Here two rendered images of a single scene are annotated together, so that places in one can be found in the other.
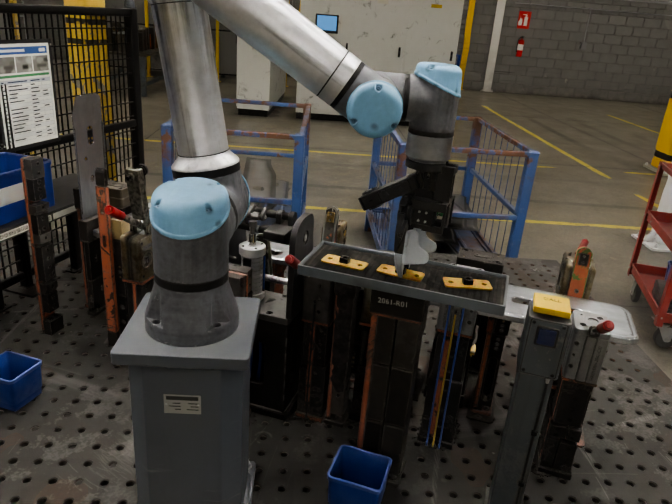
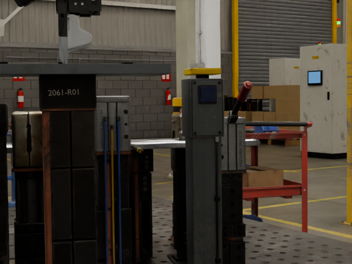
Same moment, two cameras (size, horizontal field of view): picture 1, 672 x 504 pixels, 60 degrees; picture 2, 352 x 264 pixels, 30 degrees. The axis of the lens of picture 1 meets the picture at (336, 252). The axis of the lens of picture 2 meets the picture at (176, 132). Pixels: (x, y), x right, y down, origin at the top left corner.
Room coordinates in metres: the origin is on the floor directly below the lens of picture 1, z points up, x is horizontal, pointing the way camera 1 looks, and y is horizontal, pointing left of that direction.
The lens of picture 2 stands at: (-0.18, 0.29, 1.10)
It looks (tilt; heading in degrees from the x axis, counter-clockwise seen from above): 3 degrees down; 331
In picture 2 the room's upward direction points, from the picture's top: 1 degrees counter-clockwise
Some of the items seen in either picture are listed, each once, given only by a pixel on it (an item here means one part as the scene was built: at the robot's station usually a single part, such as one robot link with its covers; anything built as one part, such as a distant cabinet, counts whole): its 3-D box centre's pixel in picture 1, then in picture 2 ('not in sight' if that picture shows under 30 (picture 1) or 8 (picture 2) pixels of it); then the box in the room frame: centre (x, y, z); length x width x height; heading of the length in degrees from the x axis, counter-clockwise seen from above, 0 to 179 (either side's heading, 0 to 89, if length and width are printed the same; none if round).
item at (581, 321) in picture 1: (571, 396); (226, 197); (1.04, -0.52, 0.88); 0.11 x 0.10 x 0.36; 164
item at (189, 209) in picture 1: (192, 227); not in sight; (0.85, 0.23, 1.27); 0.13 x 0.12 x 0.14; 179
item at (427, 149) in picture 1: (429, 147); not in sight; (0.97, -0.14, 1.40); 0.08 x 0.08 x 0.05
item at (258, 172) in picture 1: (246, 183); not in sight; (3.82, 0.65, 0.47); 1.20 x 0.80 x 0.95; 2
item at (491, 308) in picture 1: (404, 274); (66, 70); (0.98, -0.13, 1.16); 0.37 x 0.14 x 0.02; 74
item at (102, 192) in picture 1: (107, 262); not in sight; (1.37, 0.59, 0.95); 0.03 x 0.01 x 0.50; 74
